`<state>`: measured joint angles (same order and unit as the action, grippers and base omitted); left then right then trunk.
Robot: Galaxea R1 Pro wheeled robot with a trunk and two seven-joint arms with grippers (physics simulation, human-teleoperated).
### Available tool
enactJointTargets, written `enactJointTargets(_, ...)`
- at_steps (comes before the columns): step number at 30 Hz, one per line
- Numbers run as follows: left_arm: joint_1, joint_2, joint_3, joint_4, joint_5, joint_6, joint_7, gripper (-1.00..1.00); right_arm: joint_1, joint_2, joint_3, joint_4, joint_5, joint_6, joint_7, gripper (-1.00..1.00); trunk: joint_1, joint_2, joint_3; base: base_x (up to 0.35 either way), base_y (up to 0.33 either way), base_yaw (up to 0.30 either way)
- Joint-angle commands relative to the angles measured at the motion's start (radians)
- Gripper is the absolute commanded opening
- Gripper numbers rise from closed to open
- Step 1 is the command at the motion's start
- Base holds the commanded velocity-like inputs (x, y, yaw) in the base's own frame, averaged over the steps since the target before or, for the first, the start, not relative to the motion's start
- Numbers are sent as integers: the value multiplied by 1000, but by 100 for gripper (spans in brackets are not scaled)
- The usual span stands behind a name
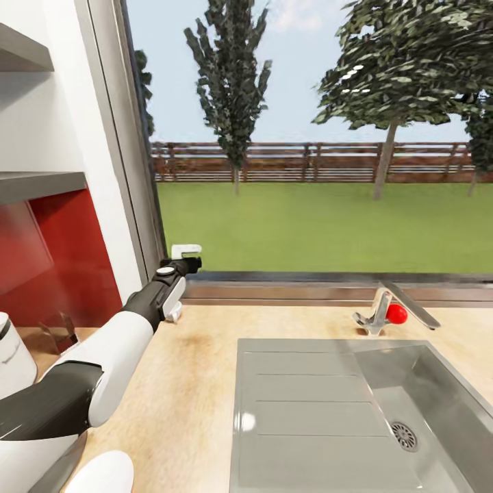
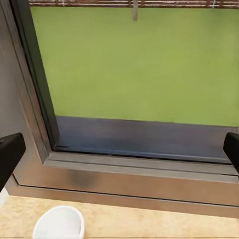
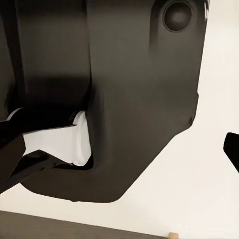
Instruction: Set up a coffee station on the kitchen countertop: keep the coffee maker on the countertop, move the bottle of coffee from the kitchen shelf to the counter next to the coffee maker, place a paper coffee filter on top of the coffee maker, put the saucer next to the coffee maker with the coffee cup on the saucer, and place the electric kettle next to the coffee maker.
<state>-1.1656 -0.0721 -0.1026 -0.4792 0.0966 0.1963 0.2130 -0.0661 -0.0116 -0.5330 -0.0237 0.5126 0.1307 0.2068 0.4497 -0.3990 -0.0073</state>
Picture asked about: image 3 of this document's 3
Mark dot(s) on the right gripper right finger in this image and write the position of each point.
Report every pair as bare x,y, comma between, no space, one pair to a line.
231,148

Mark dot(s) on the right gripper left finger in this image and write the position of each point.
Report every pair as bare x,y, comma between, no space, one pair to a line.
12,148

